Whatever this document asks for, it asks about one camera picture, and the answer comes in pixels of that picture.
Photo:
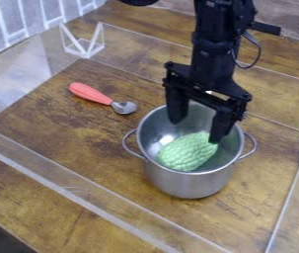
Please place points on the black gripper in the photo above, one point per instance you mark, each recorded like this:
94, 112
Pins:
206, 81

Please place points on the green knitted object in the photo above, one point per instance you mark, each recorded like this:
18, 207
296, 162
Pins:
187, 152

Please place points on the silver metal pot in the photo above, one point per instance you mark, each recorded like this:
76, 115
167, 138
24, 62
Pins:
157, 132

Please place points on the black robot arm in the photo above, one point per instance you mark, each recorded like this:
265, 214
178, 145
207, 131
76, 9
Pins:
222, 20

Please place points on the spoon with red handle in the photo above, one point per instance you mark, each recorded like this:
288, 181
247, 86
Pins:
91, 94

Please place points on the black wall strip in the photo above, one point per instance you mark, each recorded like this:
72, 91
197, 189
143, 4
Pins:
266, 28

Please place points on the clear acrylic corner bracket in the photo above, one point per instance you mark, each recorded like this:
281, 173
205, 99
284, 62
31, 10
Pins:
82, 47

